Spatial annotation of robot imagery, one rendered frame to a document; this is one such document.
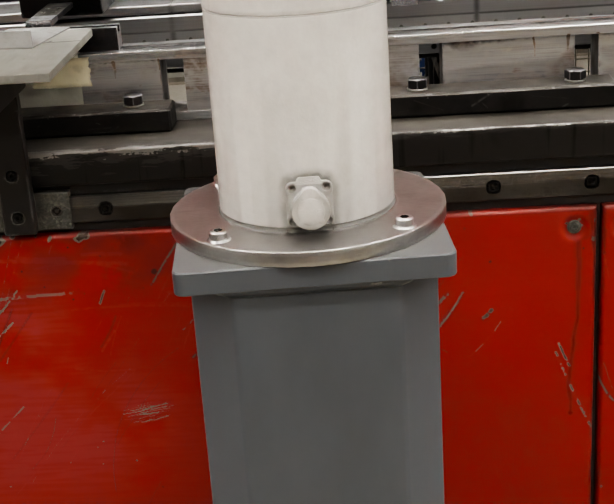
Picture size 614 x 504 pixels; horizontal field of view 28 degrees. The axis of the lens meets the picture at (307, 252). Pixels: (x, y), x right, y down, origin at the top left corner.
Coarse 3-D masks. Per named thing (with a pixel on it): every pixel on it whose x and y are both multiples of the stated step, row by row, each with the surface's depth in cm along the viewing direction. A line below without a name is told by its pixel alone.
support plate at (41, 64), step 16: (64, 32) 161; (80, 32) 160; (48, 48) 151; (64, 48) 151; (80, 48) 155; (0, 64) 144; (16, 64) 143; (32, 64) 143; (48, 64) 142; (64, 64) 145; (0, 80) 138; (16, 80) 138; (32, 80) 138; (48, 80) 138
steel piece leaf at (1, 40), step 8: (0, 32) 152; (8, 32) 151; (16, 32) 151; (24, 32) 151; (32, 32) 161; (40, 32) 161; (48, 32) 160; (56, 32) 160; (0, 40) 152; (8, 40) 152; (16, 40) 152; (24, 40) 151; (32, 40) 156; (40, 40) 155; (0, 48) 152; (8, 48) 152; (16, 48) 152; (24, 48) 152; (32, 48) 152
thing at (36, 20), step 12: (24, 0) 181; (36, 0) 181; (48, 0) 181; (60, 0) 181; (72, 0) 181; (84, 0) 181; (96, 0) 181; (108, 0) 186; (24, 12) 182; (36, 12) 182; (48, 12) 174; (60, 12) 173; (72, 12) 182; (84, 12) 181; (96, 12) 181; (36, 24) 167; (48, 24) 167
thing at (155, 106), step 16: (32, 112) 162; (48, 112) 161; (64, 112) 160; (80, 112) 160; (96, 112) 159; (112, 112) 159; (128, 112) 159; (144, 112) 159; (160, 112) 159; (32, 128) 160; (48, 128) 160; (64, 128) 160; (80, 128) 160; (96, 128) 160; (112, 128) 160; (128, 128) 160; (144, 128) 160; (160, 128) 160
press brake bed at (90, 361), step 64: (64, 192) 156; (128, 192) 157; (448, 192) 155; (512, 192) 155; (576, 192) 155; (0, 256) 159; (64, 256) 159; (128, 256) 159; (512, 256) 158; (576, 256) 158; (0, 320) 163; (64, 320) 162; (128, 320) 162; (192, 320) 162; (448, 320) 161; (512, 320) 161; (576, 320) 161; (0, 384) 166; (64, 384) 166; (128, 384) 166; (192, 384) 165; (448, 384) 165; (512, 384) 164; (576, 384) 164; (0, 448) 169; (64, 448) 169; (128, 448) 169; (192, 448) 169; (448, 448) 168; (512, 448) 168; (576, 448) 168
